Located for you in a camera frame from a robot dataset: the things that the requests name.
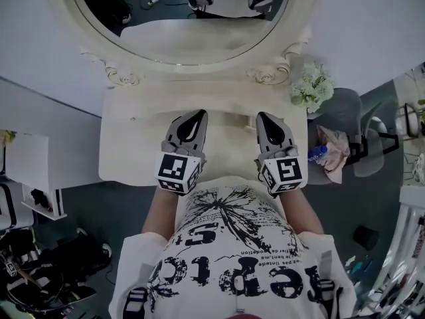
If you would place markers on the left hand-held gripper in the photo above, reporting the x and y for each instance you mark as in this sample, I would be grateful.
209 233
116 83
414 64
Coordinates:
172 168

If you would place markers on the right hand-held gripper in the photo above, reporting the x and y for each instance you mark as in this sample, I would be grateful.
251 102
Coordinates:
285 171

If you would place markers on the cream dressing table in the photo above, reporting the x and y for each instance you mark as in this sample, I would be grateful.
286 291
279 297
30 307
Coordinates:
139 158

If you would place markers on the person's left forearm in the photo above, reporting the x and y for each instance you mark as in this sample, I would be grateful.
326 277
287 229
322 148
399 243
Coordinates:
159 213

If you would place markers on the person's right forearm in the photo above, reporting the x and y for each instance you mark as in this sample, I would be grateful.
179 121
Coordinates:
302 213

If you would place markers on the oval vanity mirror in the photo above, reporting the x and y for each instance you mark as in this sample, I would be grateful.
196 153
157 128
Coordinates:
199 45

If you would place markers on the blue-label water bottle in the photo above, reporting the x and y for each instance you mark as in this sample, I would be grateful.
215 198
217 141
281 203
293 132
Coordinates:
317 154

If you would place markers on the pink cloth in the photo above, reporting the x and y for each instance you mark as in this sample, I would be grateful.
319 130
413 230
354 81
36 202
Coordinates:
335 151

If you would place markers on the white flowers in green vase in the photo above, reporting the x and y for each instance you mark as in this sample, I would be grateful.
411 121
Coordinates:
312 85

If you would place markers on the grey upholstered chair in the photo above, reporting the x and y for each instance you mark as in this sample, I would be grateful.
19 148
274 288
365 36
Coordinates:
375 158
342 111

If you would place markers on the white printed t-shirt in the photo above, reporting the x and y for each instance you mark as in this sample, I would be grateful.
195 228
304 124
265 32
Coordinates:
232 251

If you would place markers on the black round trash bin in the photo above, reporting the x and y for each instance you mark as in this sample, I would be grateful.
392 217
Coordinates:
365 238

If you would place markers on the teal floor item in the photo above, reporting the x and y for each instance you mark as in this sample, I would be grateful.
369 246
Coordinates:
357 268

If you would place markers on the white side cabinet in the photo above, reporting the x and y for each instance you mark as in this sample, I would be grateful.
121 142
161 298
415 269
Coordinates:
26 158

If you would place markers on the white metal rack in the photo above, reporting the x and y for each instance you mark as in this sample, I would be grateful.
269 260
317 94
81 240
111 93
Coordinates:
405 244

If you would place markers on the yellow flower bunch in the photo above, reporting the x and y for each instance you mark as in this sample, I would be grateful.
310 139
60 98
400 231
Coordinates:
6 137

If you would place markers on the pile of black equipment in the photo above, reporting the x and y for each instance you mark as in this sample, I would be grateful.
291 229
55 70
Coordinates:
33 277

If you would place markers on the black frame side stand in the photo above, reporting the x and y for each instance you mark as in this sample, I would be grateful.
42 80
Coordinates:
410 120

